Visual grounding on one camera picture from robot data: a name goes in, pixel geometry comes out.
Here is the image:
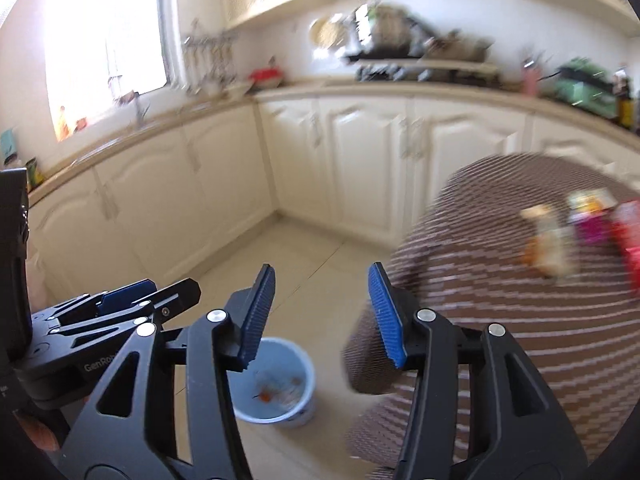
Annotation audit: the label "dish rack with dishes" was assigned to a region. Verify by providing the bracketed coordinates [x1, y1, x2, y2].
[309, 1, 497, 68]

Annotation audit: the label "orange windowsill items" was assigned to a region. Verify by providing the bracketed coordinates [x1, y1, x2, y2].
[56, 104, 89, 137]

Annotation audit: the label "bright window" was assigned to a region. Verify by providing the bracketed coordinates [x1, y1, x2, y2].
[44, 0, 172, 142]

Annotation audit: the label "red snack packet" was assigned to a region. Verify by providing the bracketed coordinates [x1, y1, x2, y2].
[612, 200, 640, 292]

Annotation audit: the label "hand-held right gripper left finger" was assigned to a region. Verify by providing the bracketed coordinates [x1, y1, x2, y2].
[60, 263, 277, 480]

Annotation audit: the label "red bowl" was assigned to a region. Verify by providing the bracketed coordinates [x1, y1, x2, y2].
[249, 66, 287, 89]

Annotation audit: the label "black gas stove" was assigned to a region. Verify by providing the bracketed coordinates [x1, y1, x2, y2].
[356, 61, 502, 87]

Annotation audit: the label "brown striped tablecloth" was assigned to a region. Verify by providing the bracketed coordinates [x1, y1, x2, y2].
[342, 152, 640, 480]

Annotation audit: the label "white yellow snack packet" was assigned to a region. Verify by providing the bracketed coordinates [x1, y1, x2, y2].
[567, 189, 617, 223]

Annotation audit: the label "orange scraps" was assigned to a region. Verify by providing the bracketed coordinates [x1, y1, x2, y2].
[254, 379, 302, 404]

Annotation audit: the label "person's left hand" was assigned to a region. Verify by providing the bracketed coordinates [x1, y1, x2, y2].
[22, 408, 65, 448]

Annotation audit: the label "hanging utensil rack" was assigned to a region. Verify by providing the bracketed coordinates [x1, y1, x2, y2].
[181, 19, 239, 95]

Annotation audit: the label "pink bottle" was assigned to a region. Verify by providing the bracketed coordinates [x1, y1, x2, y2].
[521, 59, 542, 97]

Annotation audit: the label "beige wrapper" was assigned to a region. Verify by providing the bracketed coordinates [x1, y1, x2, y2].
[520, 205, 577, 279]

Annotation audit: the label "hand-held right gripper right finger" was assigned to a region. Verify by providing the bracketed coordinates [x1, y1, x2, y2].
[367, 261, 588, 480]

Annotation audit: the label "cream base cabinets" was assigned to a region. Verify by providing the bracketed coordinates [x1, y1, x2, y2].
[25, 77, 640, 306]

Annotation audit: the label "pale blue plastic bucket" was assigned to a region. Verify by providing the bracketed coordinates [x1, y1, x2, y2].
[227, 337, 317, 428]

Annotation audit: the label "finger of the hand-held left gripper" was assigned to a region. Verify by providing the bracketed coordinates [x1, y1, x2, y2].
[31, 279, 157, 327]
[50, 278, 202, 350]

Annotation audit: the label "pink snack packet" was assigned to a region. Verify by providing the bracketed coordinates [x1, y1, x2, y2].
[575, 212, 614, 247]

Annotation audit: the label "green kitchen appliance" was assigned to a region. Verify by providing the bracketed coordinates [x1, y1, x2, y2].
[554, 56, 614, 117]

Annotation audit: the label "sink faucet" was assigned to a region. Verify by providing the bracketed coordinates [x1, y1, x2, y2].
[131, 89, 152, 127]

